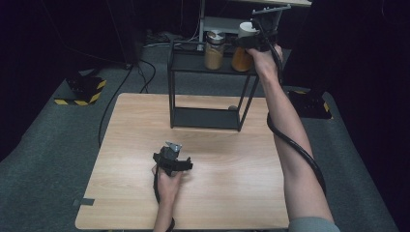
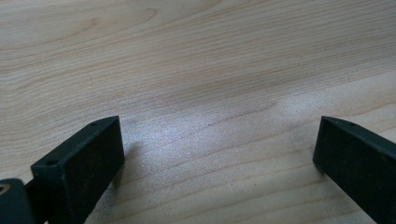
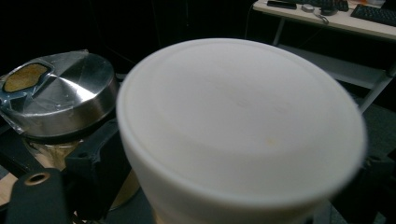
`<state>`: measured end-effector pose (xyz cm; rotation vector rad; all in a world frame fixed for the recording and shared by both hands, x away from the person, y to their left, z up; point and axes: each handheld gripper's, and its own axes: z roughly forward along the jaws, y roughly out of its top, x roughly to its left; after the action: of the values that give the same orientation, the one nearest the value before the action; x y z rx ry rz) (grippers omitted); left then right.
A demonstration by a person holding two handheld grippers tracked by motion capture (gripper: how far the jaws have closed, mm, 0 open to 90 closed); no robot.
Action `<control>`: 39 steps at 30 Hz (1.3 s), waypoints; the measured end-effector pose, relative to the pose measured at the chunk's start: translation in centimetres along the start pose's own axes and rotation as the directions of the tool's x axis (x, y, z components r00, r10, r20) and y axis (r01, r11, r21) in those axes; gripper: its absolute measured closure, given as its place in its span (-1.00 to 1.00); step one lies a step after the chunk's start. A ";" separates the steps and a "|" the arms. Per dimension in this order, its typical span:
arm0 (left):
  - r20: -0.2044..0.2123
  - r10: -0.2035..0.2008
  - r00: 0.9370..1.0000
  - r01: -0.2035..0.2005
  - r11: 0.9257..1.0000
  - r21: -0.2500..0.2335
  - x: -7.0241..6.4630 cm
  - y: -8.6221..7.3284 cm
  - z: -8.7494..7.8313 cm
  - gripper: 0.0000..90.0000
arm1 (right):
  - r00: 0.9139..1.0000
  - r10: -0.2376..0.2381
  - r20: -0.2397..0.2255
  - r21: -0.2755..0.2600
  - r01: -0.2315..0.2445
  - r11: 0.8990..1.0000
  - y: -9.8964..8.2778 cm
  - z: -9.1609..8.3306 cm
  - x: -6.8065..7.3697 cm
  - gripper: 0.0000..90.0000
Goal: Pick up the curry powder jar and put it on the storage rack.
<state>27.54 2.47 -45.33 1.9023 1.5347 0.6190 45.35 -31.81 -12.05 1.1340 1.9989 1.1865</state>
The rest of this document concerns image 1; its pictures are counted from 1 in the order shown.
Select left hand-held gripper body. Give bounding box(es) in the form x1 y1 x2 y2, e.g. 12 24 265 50
157 140 189 178

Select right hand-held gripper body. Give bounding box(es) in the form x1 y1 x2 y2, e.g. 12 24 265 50
250 4 293 53

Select amber jar with white lid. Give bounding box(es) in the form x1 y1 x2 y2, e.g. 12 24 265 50
230 21 261 73

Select glass jar with metal lid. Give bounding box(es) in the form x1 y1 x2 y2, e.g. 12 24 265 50
203 29 227 72

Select black metal shelf rack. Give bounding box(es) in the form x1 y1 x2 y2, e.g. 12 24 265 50
166 40 264 132

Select person's left hand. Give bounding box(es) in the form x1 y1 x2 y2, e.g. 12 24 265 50
151 165 184 205

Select person's right hand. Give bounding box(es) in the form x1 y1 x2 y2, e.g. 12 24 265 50
246 43 285 82

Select grey tape strip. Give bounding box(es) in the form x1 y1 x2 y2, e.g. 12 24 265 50
72 197 96 208

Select black stand base striped edge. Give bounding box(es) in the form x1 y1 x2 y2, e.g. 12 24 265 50
287 89 334 121
53 74 107 107

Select grey sleeve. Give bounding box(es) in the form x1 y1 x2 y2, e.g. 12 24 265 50
287 217 341 232

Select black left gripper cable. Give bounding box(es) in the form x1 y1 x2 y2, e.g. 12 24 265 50
153 166 176 232

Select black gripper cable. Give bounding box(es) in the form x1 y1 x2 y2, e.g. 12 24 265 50
153 166 176 232
252 18 328 198

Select white metal desk frame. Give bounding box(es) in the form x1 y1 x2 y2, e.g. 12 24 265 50
196 0 313 79

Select long black floor cable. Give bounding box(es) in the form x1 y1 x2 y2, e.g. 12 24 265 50
98 63 135 148

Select bundle of cables on floor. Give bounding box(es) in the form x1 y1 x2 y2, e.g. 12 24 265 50
143 29 201 48

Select looped black floor cable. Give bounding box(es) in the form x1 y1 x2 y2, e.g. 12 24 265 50
137 59 158 95

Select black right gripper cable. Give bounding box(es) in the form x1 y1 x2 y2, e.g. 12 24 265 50
252 18 328 198

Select black stand post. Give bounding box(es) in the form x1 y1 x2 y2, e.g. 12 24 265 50
105 0 143 67

